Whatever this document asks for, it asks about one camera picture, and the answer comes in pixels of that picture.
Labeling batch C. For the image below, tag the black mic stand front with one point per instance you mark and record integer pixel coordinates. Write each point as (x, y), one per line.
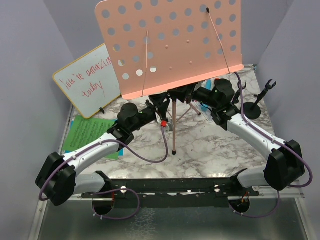
(251, 109)

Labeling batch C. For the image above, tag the pink music stand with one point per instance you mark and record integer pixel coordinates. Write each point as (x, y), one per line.
(159, 46)

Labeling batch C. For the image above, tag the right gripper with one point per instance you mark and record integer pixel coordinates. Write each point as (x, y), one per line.
(189, 93)

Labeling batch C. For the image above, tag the blue toy microphone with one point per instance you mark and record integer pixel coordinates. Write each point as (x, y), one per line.
(208, 84)

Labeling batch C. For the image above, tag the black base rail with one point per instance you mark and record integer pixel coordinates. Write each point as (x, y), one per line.
(170, 192)

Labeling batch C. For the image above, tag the green sheet music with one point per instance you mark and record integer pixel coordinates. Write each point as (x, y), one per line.
(84, 131)

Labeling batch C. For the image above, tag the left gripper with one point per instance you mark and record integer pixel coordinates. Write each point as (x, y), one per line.
(157, 100)

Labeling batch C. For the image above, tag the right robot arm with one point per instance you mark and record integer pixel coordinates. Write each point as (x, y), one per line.
(284, 163)

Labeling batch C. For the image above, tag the white remote packet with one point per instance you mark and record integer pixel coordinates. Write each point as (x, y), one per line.
(205, 111)

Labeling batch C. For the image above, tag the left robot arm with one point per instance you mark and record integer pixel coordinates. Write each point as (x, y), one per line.
(57, 177)

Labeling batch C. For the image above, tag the yellow framed whiteboard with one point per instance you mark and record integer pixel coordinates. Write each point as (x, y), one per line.
(89, 82)

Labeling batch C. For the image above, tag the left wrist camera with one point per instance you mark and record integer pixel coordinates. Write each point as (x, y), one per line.
(167, 125)

